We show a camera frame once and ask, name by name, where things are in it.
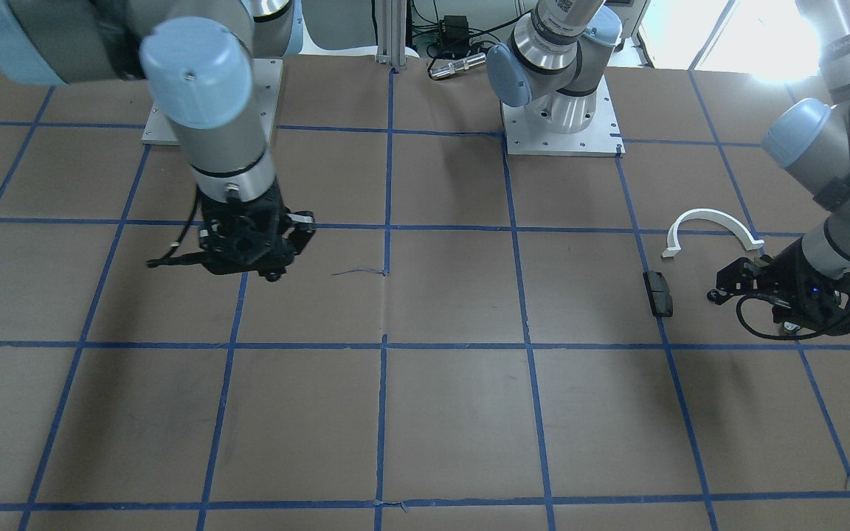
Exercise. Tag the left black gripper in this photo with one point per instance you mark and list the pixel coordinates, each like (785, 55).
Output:
(785, 263)

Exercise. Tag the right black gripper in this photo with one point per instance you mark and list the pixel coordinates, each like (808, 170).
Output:
(299, 225)

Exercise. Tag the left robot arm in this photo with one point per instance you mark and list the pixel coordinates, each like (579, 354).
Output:
(558, 49)

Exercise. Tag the white curved plastic clip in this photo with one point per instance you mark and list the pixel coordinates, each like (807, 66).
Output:
(739, 230)

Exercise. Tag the dark green brake shoe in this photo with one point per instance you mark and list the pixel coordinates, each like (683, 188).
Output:
(784, 329)

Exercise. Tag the black brake pad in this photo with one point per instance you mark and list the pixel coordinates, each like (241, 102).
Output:
(658, 293)

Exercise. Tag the silver cylindrical connector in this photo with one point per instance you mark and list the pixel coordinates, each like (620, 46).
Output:
(454, 68)

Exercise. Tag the black power adapter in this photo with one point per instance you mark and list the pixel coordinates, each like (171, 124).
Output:
(453, 28)

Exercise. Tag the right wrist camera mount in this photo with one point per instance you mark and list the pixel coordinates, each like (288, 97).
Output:
(190, 259)

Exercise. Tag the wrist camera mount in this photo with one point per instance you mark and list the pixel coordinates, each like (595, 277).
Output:
(810, 301)
(190, 259)

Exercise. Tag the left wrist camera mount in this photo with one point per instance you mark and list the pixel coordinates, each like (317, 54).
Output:
(810, 301)

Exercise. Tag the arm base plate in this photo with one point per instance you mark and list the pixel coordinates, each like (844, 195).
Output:
(267, 76)
(560, 125)

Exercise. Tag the aluminium frame post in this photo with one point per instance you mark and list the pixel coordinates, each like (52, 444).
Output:
(390, 25)

